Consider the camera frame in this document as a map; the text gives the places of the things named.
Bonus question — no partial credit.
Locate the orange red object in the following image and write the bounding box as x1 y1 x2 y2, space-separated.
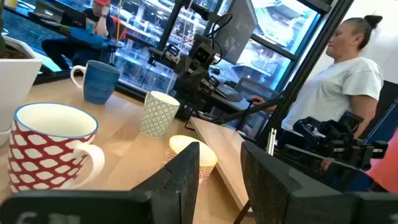
366 129 398 194

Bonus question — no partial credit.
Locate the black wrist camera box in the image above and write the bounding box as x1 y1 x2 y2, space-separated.
188 33 216 67

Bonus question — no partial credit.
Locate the black keyboard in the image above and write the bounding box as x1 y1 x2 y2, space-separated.
214 83 245 103

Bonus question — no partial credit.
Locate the black looped cable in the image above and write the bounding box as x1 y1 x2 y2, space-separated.
205 12 234 65

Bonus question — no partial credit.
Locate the blue mug white handle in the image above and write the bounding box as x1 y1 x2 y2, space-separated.
70 60 121 105

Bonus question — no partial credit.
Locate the white square planter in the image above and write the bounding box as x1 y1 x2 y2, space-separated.
0 35 43 147

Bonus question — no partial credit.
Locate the red white patterned mug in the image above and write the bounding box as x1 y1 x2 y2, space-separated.
7 102 106 194

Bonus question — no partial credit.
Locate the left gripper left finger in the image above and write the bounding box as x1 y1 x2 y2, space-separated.
132 141 200 224

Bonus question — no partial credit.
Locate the orange floral patterned mug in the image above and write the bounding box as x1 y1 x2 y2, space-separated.
161 134 218 187

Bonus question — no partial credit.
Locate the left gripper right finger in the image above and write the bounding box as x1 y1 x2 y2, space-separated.
241 141 354 224

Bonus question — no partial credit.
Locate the person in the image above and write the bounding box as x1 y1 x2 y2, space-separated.
250 14 385 147
41 0 127 71

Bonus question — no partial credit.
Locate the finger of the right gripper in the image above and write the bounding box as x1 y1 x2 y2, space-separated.
198 76 220 96
148 44 182 70

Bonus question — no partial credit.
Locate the silver metal bracket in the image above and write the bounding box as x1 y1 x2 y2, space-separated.
266 127 278 156

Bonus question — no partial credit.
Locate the dark laptop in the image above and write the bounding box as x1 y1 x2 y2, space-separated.
33 0 88 29

